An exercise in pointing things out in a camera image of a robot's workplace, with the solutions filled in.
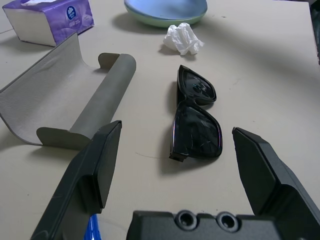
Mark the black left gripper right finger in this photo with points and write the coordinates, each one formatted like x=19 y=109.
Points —
x=270 y=180

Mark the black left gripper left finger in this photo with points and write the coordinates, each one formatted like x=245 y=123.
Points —
x=82 y=180

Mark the white marker with barcode print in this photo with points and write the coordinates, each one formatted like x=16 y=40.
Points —
x=93 y=227

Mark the black sunglasses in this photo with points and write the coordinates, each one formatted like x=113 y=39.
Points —
x=197 y=135

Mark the grey glasses case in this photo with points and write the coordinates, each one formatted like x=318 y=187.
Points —
x=62 y=95

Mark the white tissue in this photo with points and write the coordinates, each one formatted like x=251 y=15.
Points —
x=182 y=38

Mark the purple tissue box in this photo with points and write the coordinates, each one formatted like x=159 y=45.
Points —
x=62 y=22

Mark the green plate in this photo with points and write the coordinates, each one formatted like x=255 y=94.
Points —
x=165 y=23

